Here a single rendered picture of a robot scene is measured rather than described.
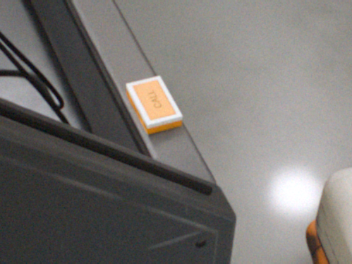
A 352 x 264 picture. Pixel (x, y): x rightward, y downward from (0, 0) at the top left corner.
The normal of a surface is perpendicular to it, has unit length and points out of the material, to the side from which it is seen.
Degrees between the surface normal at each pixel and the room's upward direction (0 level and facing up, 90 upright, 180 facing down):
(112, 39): 0
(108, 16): 0
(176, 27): 0
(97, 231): 90
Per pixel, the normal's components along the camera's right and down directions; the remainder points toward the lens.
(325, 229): -0.96, 0.14
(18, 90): 0.08, -0.66
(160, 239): 0.41, 0.71
